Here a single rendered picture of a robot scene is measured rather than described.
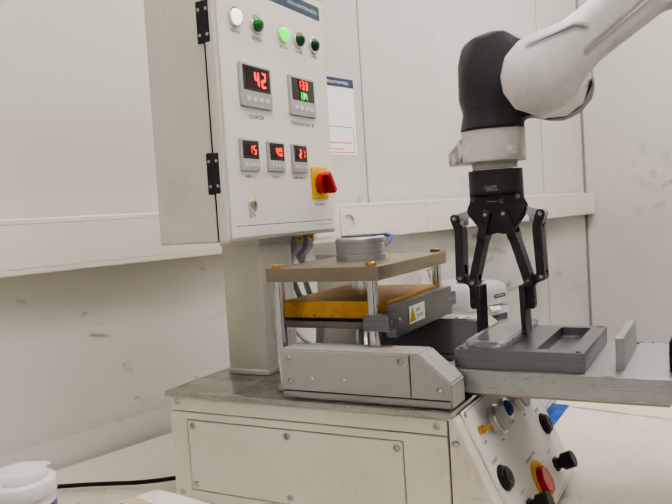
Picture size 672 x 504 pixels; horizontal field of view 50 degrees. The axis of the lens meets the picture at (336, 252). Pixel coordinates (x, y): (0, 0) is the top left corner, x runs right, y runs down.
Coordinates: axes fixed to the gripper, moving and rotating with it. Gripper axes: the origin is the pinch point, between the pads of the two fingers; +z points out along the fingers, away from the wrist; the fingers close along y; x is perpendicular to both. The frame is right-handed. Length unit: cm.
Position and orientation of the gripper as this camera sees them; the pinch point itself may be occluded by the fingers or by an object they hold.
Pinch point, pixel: (503, 311)
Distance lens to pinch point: 104.9
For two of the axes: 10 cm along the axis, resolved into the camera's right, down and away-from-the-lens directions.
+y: 8.8, -0.4, -4.8
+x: 4.7, -0.8, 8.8
